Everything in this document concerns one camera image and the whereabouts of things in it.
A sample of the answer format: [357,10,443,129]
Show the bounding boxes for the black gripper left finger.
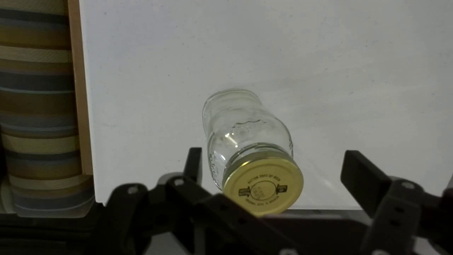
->
[105,146,295,255]

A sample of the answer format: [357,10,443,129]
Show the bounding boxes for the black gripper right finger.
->
[340,148,453,255]

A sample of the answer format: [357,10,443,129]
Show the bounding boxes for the gold metal jar lid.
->
[221,153,306,218]

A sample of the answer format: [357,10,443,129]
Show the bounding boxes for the clear glass jar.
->
[201,87,295,195]

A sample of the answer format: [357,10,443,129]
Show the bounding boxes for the striped sofa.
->
[0,0,96,218]

